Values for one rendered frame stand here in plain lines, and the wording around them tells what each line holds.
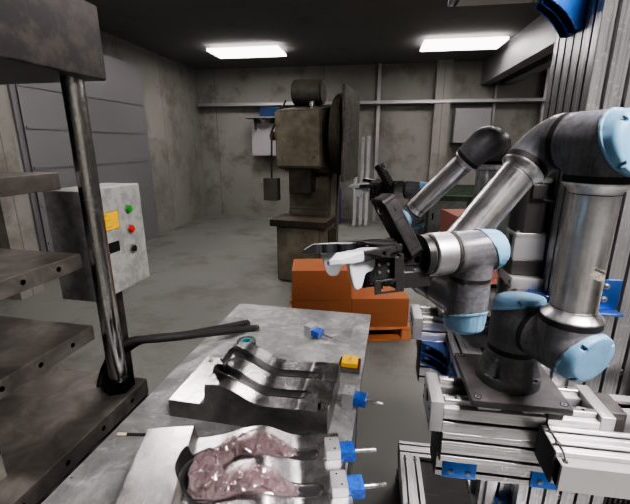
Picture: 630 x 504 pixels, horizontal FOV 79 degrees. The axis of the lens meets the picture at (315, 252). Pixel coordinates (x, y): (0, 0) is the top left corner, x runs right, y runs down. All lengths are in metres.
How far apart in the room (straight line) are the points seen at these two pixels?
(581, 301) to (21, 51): 1.33
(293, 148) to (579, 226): 3.80
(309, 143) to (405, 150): 4.51
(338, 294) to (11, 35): 2.60
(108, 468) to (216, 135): 8.49
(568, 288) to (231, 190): 8.71
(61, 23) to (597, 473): 1.66
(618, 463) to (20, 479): 1.44
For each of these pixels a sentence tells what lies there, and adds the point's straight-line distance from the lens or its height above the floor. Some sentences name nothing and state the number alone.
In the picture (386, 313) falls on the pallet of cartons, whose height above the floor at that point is 0.25.
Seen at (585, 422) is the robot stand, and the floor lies 0.98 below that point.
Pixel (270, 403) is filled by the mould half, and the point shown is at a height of 0.88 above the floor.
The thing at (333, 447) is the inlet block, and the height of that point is 0.88.
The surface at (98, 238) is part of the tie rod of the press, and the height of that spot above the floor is 1.34.
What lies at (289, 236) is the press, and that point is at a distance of 4.56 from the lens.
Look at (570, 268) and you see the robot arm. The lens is 0.91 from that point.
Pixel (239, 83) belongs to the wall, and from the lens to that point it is 9.23.
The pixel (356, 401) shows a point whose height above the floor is 0.83.
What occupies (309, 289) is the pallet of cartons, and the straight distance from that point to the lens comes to 3.16.
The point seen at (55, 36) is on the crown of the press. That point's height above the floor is 1.88.
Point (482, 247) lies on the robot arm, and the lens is 0.72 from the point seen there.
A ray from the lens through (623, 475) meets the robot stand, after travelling 1.15.
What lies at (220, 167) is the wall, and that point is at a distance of 9.35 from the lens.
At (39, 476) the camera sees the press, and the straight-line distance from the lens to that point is 1.37.
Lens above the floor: 1.62
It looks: 16 degrees down
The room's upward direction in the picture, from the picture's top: straight up
